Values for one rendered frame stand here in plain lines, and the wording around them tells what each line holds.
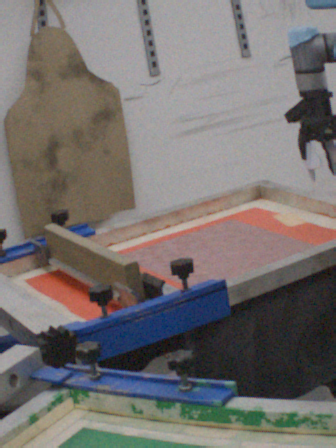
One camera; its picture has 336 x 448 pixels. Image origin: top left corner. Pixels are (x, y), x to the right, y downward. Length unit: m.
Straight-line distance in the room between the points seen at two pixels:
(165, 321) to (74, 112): 2.38
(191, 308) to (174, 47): 2.65
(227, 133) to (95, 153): 0.68
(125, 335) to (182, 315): 0.11
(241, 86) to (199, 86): 0.22
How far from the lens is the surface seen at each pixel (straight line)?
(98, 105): 4.12
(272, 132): 4.62
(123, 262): 1.82
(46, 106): 4.03
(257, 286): 1.85
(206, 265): 2.06
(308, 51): 2.16
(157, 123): 4.30
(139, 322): 1.73
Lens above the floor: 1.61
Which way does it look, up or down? 16 degrees down
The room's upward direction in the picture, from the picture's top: 10 degrees counter-clockwise
